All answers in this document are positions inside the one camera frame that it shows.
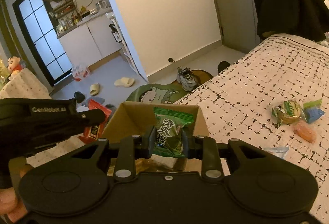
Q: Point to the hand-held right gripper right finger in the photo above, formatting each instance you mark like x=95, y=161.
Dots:
x=185, y=145

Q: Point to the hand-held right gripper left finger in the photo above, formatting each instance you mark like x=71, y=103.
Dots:
x=151, y=143

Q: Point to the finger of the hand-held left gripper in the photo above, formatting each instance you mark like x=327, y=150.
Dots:
x=90, y=117

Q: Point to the dark green snack packet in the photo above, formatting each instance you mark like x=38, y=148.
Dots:
x=168, y=131

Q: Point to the cardboard box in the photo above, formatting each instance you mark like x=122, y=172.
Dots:
x=133, y=118

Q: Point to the person's left hand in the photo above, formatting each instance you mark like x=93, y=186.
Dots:
x=7, y=201

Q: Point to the red snack bag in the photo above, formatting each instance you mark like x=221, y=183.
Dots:
x=96, y=131

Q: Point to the white block in box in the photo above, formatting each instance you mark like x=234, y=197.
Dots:
x=164, y=161

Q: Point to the black shoes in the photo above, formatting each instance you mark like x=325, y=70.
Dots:
x=79, y=97

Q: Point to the beige slipper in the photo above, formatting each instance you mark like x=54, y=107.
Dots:
x=94, y=89
x=124, y=82

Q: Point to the cream dotted cloth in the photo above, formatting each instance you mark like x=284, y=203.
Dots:
x=25, y=85

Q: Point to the red and white plastic bag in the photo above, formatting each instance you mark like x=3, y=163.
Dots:
x=81, y=72

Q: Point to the green cartoon rug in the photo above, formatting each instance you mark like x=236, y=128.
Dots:
x=154, y=93

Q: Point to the cartoon boy doll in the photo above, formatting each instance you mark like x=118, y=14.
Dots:
x=15, y=66

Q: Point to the grey sneakers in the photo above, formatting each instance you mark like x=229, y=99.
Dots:
x=187, y=79

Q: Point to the patterned beige bed blanket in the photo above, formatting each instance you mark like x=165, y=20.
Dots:
x=244, y=100

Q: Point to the white kitchen cabinet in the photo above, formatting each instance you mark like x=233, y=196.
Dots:
x=84, y=41

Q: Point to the white narrow shelf rack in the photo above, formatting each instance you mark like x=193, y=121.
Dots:
x=126, y=47

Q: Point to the black framed glass door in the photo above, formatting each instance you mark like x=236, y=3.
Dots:
x=42, y=39

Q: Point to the door stopper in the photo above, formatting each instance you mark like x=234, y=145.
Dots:
x=171, y=60

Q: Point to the black shoe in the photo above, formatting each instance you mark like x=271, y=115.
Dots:
x=223, y=67

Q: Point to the black spray bottle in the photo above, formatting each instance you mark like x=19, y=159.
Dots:
x=115, y=34

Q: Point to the pale blue snack packet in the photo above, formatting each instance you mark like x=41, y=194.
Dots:
x=275, y=150

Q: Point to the green round cookie packet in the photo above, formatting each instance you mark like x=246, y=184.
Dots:
x=286, y=111

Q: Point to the glass kettle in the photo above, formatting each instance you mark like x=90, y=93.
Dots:
x=101, y=5

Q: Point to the small orange snack packet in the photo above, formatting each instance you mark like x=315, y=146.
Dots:
x=305, y=132

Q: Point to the blue and green snack packet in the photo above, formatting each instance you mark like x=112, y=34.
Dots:
x=312, y=111

